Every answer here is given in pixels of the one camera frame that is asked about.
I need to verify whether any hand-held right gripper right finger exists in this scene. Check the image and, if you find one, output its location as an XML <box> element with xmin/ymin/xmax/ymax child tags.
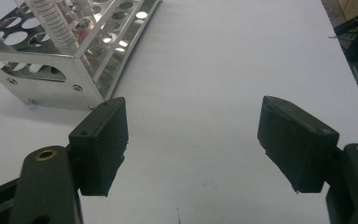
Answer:
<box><xmin>256</xmin><ymin>95</ymin><xmax>340</xmax><ymax>194</ymax></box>

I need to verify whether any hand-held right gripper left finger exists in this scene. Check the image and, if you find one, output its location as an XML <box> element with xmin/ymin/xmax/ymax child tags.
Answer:
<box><xmin>68</xmin><ymin>96</ymin><xmax>130</xmax><ymax>198</ymax></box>

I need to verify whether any metal test tube rack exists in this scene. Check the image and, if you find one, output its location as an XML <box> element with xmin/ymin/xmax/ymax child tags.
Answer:
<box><xmin>0</xmin><ymin>0</ymin><xmax>162</xmax><ymax>112</ymax></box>

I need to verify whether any red capped clear test tube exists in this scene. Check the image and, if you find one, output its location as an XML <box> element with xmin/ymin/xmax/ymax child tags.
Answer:
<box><xmin>23</xmin><ymin>0</ymin><xmax>83</xmax><ymax>57</ymax></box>

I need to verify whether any wooden panel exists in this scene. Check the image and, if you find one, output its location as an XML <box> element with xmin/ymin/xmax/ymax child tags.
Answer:
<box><xmin>337</xmin><ymin>0</ymin><xmax>358</xmax><ymax>21</ymax></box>

